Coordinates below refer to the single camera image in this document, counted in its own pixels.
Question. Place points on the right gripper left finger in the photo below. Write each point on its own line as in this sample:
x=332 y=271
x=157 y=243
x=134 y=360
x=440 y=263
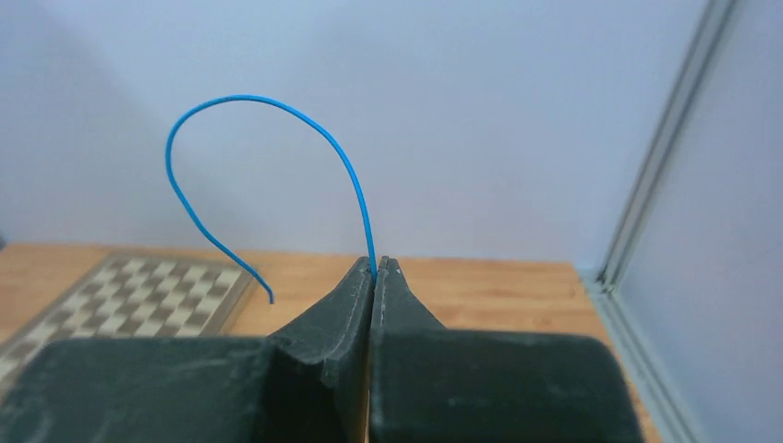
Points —
x=306 y=382

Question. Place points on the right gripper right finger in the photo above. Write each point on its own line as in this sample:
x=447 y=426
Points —
x=430 y=383

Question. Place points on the wooden chessboard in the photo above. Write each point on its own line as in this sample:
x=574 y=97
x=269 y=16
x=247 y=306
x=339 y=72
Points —
x=131 y=295

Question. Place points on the right aluminium frame post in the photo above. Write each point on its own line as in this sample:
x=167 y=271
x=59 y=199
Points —
x=698 y=58

